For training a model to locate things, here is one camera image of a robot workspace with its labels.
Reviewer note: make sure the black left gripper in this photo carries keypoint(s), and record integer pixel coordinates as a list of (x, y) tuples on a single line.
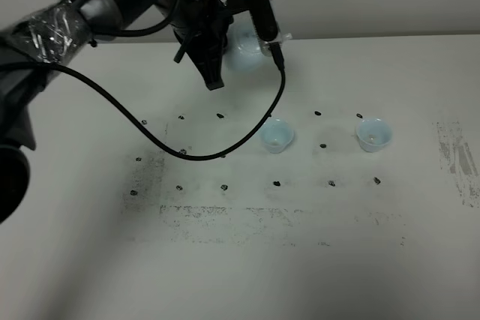
[(202, 34)]

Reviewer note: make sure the light blue porcelain teapot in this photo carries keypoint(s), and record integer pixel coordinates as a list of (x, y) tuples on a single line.
[(243, 52)]

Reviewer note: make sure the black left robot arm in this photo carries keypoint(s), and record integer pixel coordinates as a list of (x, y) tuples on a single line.
[(39, 47)]

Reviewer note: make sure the left light blue teacup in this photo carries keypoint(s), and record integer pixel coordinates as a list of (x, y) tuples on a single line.
[(276, 135)]

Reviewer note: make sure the light blue teacup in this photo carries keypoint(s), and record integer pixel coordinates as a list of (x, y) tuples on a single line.
[(276, 135), (373, 134)]

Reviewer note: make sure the right light blue teacup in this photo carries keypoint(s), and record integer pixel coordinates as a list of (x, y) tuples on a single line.
[(373, 134)]

